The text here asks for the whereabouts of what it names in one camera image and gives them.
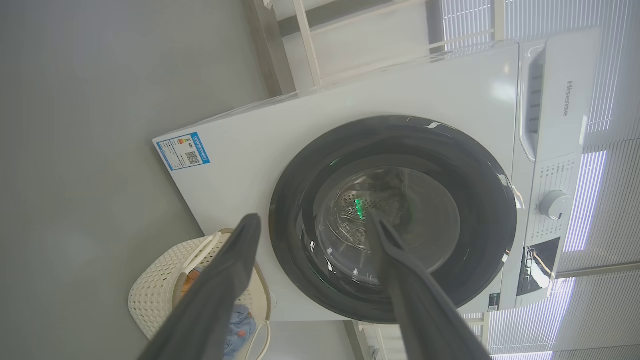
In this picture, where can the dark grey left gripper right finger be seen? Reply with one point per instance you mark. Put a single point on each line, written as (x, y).
(420, 310)

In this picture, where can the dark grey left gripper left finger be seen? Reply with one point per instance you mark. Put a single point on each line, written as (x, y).
(215, 290)

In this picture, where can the cream orange blue garment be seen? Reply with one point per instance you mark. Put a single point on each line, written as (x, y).
(190, 282)

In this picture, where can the blue garment with orange prints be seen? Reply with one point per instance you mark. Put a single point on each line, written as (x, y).
(240, 327)

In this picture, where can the black round glass washer door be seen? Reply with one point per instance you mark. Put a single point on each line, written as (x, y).
(475, 200)

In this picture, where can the black washer display panel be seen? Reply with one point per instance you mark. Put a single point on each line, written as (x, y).
(537, 267)

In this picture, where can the silver washer control knob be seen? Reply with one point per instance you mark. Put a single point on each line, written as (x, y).
(555, 205)

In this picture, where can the white front-load washing machine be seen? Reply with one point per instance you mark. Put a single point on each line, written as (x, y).
(390, 90)

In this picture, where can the cream perforated laundry basket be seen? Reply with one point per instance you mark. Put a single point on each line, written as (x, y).
(155, 285)

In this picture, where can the blue energy label sticker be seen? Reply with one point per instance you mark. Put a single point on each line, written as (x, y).
(183, 151)

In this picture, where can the white detergent drawer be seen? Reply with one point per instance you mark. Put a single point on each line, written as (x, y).
(562, 100)

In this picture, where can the white shelf rack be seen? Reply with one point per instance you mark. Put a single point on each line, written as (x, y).
(307, 45)

